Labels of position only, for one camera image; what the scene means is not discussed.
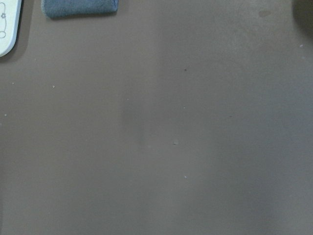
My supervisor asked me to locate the cream rectangular tray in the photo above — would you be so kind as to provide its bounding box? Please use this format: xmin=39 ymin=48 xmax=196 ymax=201
xmin=0 ymin=0 xmax=22 ymax=57

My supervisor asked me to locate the dark grey folded cloth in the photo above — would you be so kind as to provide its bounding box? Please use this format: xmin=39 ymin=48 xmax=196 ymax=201
xmin=41 ymin=0 xmax=119 ymax=19

